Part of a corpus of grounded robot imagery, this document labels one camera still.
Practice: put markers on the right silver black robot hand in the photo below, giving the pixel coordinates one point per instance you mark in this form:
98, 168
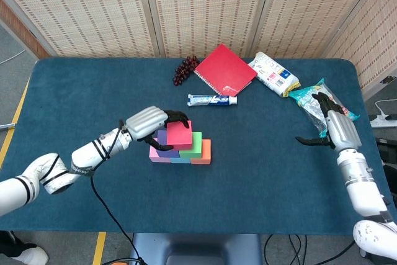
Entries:
341, 131

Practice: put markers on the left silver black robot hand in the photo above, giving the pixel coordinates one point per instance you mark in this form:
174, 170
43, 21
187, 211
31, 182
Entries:
144, 122

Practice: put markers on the pink foam cube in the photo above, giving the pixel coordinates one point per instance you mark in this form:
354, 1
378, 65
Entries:
153, 154

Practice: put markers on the purple foam cube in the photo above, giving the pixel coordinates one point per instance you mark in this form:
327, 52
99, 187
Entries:
164, 153

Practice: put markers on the red foam cube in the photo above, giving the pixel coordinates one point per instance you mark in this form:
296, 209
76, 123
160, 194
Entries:
180, 136

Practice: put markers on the light blue foam cube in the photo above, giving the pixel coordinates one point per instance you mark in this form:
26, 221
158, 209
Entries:
180, 160

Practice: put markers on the green foam cube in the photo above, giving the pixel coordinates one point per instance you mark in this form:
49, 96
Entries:
193, 147

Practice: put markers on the orange foam cube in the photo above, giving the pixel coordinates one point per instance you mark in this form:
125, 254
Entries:
204, 153

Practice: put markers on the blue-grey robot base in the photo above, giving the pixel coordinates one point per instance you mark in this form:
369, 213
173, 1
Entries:
195, 249

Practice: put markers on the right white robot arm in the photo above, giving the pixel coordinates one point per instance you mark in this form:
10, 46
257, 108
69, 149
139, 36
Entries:
366, 193

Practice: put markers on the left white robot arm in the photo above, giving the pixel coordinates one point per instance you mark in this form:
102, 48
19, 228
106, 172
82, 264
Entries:
62, 165

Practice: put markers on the white power strip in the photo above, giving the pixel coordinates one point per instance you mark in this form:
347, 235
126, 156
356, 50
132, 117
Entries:
381, 122

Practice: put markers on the teal clear snack bag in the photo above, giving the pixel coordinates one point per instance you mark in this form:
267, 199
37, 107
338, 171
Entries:
310, 103

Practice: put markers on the black equipment case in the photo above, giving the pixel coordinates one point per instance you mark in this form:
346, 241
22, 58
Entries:
387, 151

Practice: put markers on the teal felt table cloth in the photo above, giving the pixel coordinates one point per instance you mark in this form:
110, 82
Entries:
93, 106

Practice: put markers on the dark red grape bunch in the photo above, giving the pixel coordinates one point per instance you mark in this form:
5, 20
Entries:
184, 71

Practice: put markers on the blue white toothpaste tube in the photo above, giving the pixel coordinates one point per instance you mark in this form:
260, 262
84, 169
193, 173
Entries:
211, 100

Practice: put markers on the white yellow-edged snack bag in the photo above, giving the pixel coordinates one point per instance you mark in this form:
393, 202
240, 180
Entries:
273, 74

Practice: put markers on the red spiral notebook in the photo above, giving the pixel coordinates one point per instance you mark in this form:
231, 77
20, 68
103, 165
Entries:
224, 69

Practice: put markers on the woven bamboo folding screen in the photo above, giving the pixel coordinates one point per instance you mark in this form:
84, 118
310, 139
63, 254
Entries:
201, 7

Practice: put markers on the silver metal rod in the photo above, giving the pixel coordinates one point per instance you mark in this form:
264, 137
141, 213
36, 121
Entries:
7, 126

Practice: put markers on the black screen hinge bracket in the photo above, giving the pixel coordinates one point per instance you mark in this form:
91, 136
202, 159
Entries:
387, 80

